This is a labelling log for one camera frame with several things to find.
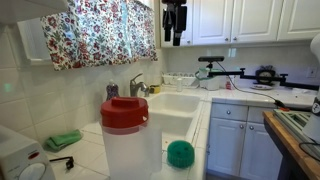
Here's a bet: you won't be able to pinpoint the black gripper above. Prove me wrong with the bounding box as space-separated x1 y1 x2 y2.
162 0 188 47

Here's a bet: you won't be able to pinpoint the red jug lid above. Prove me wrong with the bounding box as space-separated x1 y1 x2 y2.
100 96 150 135

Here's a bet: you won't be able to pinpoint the green round lid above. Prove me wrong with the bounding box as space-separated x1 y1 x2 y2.
166 139 196 169

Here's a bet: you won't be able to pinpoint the clear plastic jug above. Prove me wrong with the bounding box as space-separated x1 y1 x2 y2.
101 116 164 180

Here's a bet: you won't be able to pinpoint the white dish tray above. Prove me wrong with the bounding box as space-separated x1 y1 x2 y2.
162 71 198 87

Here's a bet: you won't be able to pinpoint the small white bottle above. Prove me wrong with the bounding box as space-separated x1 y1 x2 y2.
176 78 184 93

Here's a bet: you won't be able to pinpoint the yellow sponge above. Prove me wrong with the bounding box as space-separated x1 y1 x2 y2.
149 84 162 94

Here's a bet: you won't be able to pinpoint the white container green rim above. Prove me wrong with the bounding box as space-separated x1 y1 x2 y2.
194 67 223 91

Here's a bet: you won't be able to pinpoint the silver metal faucet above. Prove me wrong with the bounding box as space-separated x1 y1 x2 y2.
129 73 151 98

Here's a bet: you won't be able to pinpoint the floral curtain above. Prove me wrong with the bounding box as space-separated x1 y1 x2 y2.
40 0 159 72

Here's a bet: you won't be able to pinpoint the white sink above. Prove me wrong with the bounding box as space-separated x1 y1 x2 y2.
146 91 204 144

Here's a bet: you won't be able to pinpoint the purple dish soap bottle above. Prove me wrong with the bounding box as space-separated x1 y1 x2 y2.
105 79 120 102

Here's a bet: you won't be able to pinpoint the black round kitchen scale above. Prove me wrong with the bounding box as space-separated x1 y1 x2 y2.
254 65 277 86

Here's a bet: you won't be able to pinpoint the white plate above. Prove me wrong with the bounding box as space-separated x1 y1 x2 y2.
249 83 274 91

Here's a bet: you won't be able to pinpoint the white base cabinets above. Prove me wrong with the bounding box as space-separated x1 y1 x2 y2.
206 101 284 180

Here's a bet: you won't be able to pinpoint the grey metal mounting plate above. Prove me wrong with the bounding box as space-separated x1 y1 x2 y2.
273 108 320 158

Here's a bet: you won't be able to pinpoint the green folded cloth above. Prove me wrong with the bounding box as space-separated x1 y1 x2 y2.
43 129 83 153

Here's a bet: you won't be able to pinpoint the wooden table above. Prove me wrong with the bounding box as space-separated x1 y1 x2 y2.
262 110 320 180

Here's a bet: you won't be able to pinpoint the white toaster oven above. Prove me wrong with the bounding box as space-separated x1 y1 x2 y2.
0 124 56 180

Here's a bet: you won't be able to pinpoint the black stereo camera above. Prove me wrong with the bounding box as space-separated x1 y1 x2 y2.
197 55 225 63

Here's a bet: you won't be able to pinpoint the white wall cabinets with knobs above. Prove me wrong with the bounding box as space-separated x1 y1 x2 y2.
159 0 320 47

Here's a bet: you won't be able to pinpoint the thin black camera cable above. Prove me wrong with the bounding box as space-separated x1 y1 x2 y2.
214 61 284 106

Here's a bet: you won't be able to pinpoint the white wall cabinet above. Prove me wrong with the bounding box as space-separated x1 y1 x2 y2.
0 0 69 26

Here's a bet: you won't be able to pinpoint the white window frame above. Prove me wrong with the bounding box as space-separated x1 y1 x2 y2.
16 16 56 66

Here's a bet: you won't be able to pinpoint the black power cord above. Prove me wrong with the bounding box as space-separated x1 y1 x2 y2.
49 155 75 171

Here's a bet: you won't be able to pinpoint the black cable on table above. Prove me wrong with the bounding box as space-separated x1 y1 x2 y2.
298 141 320 158

